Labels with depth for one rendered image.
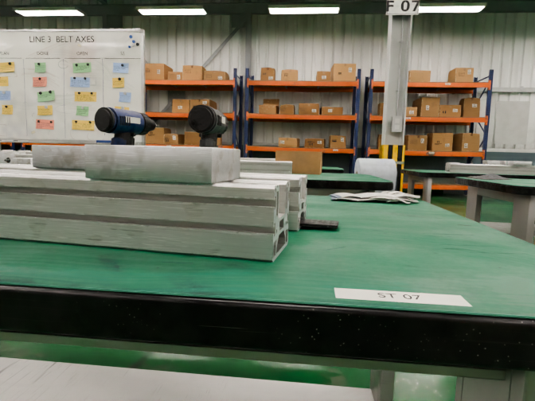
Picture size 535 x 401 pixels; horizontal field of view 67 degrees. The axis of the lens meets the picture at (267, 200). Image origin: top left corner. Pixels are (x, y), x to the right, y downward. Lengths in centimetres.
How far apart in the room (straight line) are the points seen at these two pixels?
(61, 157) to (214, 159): 39
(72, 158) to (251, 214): 42
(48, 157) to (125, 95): 306
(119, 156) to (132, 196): 5
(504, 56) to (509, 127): 179
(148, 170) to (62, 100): 366
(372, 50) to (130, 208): 1117
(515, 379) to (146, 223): 42
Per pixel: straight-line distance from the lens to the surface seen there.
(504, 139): 1218
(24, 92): 434
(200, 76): 1068
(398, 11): 662
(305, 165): 266
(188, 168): 46
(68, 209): 55
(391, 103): 647
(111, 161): 50
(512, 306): 40
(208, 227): 47
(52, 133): 417
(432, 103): 1062
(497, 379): 52
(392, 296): 37
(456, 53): 1199
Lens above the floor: 90
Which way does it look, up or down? 6 degrees down
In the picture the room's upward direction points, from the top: 2 degrees clockwise
